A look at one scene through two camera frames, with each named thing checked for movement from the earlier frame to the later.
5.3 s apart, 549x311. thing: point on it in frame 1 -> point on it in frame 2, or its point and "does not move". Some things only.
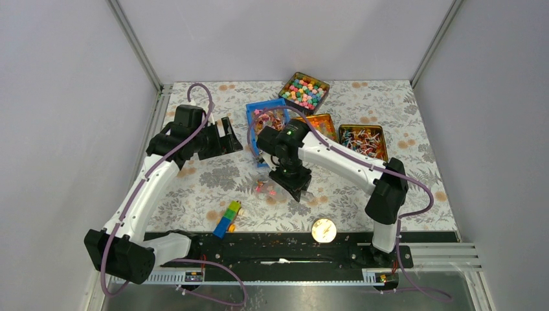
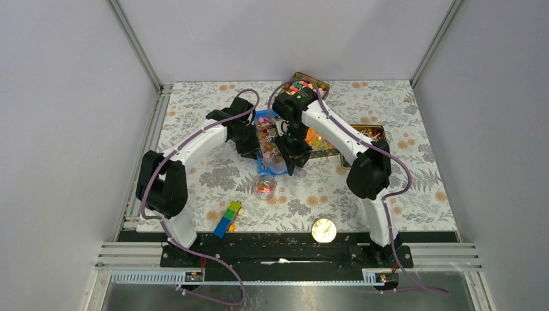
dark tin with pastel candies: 304,92 does not move
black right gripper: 294,187 -> 293,157
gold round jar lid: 324,230 does not move
